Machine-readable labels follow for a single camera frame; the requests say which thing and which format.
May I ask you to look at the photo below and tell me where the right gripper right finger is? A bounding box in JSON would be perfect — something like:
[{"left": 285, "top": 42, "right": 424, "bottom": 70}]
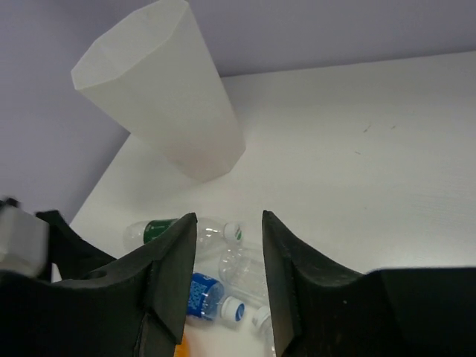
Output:
[{"left": 262, "top": 211, "right": 475, "bottom": 356}]

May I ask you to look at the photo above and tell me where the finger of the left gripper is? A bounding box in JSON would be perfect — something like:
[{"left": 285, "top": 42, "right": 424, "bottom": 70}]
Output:
[{"left": 36, "top": 210, "right": 115, "bottom": 281}]

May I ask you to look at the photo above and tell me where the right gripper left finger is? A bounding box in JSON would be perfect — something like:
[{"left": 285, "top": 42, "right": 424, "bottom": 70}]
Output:
[{"left": 1, "top": 213, "right": 196, "bottom": 356}]

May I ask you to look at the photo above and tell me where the orange textured juice bottle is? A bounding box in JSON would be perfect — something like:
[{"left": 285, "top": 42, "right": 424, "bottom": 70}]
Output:
[{"left": 173, "top": 335, "right": 190, "bottom": 357}]

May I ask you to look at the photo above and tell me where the translucent white plastic bin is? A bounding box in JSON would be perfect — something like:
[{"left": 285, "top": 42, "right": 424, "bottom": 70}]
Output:
[{"left": 71, "top": 1, "right": 245, "bottom": 181}]

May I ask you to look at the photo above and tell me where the clear crushed unlabelled bottle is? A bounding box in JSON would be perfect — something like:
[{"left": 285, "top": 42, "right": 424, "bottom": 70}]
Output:
[{"left": 219, "top": 245, "right": 268, "bottom": 308}]

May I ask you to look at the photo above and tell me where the clear bottle green label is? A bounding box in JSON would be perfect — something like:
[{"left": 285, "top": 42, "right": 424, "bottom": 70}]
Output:
[{"left": 123, "top": 217, "right": 243, "bottom": 260}]

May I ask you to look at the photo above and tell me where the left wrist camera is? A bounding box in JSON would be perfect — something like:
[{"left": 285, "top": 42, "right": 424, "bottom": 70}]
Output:
[{"left": 1, "top": 198, "right": 49, "bottom": 277}]

